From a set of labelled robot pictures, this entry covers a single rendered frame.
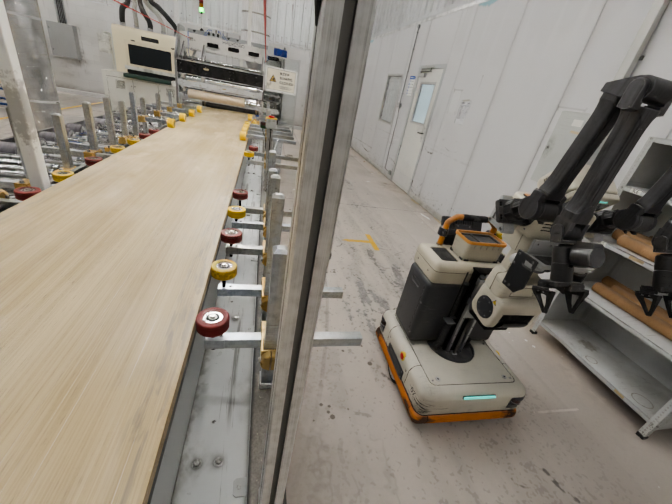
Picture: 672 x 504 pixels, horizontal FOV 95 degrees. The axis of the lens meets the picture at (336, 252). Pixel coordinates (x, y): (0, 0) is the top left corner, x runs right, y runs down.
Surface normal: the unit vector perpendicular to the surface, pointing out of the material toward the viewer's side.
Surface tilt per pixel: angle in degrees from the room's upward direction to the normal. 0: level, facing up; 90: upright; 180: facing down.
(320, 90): 90
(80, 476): 0
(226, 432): 0
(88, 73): 90
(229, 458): 0
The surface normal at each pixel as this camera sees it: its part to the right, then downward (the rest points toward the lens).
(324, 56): 0.19, 0.49
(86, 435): 0.18, -0.87
